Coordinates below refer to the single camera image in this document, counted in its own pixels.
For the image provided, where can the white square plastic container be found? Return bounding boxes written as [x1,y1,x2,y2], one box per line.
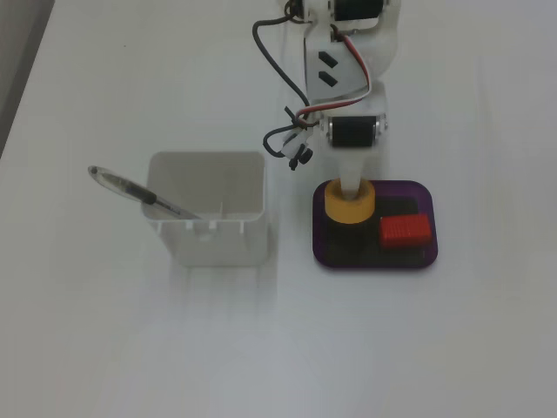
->
[141,151,269,267]

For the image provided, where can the yellow tape roll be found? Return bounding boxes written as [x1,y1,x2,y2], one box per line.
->
[324,179,376,226]

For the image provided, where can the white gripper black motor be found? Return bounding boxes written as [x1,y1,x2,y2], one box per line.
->
[319,84,389,204]

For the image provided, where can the red ribbed block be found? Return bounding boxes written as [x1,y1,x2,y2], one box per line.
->
[378,213,433,250]

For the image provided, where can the purple plastic tray box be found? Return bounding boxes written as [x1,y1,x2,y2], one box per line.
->
[312,179,440,273]

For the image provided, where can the clear black ballpoint pen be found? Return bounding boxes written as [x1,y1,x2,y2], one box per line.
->
[87,165,204,221]

